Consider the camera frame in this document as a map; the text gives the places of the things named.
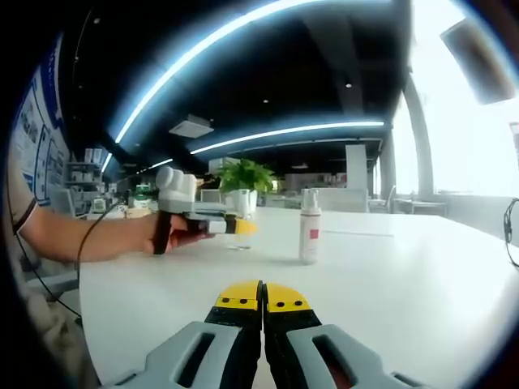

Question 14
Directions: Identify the small grey table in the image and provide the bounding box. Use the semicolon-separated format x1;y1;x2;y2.
395;197;448;218

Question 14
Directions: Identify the white office chair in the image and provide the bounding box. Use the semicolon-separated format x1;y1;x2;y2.
367;185;397;214

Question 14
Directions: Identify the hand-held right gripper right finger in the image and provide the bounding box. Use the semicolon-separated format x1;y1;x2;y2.
263;282;431;389

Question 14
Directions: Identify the person in beige shirt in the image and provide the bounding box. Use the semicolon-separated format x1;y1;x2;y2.
4;153;101;389

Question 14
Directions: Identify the green plant in white pot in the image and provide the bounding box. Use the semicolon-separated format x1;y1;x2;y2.
212;157;277;216

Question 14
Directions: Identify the hanging dark monitor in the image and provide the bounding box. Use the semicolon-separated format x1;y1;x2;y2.
440;16;515;106

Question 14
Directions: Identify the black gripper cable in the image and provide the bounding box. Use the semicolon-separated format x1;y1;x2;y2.
74;199;125;271

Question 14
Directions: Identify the white square pillar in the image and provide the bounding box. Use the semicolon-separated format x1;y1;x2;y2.
345;144;368;199

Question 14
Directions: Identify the white pump bottle red label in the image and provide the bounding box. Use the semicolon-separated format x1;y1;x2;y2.
299;188;324;265

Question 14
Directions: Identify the clear bottle cover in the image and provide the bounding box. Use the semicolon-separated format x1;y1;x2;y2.
302;188;322;214

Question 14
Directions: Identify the ceiling air vent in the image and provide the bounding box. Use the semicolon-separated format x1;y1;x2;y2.
168;113;215;139

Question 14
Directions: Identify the long curved ceiling light strip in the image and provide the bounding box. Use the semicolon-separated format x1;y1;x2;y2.
114;0;303;143

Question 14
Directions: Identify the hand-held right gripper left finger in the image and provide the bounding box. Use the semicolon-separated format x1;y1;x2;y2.
103;279;264;389

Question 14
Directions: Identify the person's left hand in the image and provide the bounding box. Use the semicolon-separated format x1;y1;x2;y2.
145;210;212;255

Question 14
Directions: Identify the blue white wall poster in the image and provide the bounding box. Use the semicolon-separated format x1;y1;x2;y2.
8;38;71;206

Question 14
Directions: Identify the row of bright windows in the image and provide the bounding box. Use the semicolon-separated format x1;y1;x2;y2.
388;0;519;199

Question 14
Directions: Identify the green box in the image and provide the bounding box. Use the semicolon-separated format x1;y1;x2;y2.
135;184;152;210

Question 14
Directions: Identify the clear pump bottle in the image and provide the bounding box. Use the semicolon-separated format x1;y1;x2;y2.
225;218;253;251

